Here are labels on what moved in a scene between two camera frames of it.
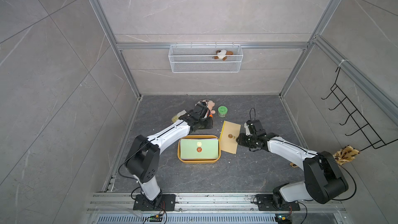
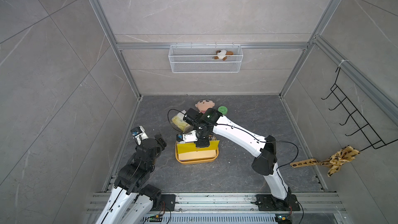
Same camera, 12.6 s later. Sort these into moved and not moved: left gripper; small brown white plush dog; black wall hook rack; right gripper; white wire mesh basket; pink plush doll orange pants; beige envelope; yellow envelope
Moved: beige envelope; left gripper; right gripper; yellow envelope
Not moved: black wall hook rack; small brown white plush dog; white wire mesh basket; pink plush doll orange pants
